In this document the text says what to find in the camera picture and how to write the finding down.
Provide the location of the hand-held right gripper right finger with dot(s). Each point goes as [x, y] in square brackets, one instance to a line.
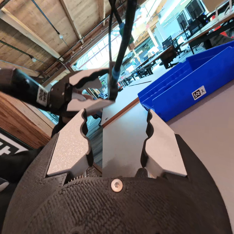
[164, 149]

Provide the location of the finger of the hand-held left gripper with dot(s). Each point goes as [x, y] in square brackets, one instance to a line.
[82, 77]
[93, 105]

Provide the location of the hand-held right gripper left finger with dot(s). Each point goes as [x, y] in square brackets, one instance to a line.
[69, 146]

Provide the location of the large blue bin with tag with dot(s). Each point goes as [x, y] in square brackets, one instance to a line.
[182, 102]

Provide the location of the black white printed sign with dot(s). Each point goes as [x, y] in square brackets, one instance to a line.
[11, 144]

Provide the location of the black office chair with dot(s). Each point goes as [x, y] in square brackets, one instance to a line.
[170, 51]

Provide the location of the black desk monitor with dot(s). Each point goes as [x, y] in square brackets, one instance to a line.
[182, 18]
[194, 8]

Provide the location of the thick wooden post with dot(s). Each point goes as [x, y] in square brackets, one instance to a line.
[22, 117]

